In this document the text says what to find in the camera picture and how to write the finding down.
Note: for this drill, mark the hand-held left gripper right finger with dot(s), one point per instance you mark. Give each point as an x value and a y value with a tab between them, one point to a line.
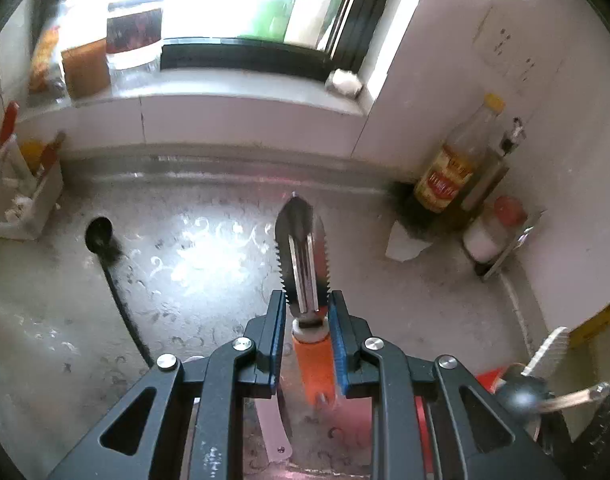
335	345

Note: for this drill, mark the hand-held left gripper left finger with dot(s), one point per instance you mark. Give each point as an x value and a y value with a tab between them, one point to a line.
279	345

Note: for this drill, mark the red metal canister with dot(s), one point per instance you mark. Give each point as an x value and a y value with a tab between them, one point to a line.
490	380

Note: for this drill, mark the black measuring spoon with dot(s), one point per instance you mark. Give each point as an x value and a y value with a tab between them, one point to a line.
524	395
99	234

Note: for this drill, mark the white rice paddle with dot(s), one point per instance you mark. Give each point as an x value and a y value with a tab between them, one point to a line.
550	350

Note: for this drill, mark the wooden chopsticks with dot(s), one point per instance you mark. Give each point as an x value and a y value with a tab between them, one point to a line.
575	396

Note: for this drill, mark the white paper scrap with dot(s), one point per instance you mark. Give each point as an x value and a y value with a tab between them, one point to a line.
407	242

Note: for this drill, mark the salt jar red lid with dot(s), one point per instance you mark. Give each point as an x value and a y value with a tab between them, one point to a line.
487	240

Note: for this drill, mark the vinegar bottle yellow cap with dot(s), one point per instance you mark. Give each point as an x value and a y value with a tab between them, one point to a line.
445	180

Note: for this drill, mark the steel oil dispenser bottle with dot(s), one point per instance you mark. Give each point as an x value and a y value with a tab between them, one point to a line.
490	175

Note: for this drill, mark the white cloth ball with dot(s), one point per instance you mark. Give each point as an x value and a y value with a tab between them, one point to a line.
344	82

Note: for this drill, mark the white plastic tray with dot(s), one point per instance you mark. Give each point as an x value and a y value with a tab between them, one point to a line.
40	205

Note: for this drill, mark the orange round object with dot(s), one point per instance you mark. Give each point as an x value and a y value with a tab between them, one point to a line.
30	155

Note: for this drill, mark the brown paste jar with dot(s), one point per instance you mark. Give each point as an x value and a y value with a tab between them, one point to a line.
85	70

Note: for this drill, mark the dark lidded jar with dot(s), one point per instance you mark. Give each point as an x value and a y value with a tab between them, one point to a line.
135	30

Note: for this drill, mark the dark window frame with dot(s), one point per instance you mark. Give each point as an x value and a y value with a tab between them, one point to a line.
245	57

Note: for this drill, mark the white wall outlet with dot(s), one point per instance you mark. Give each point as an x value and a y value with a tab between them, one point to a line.
537	70
497	40

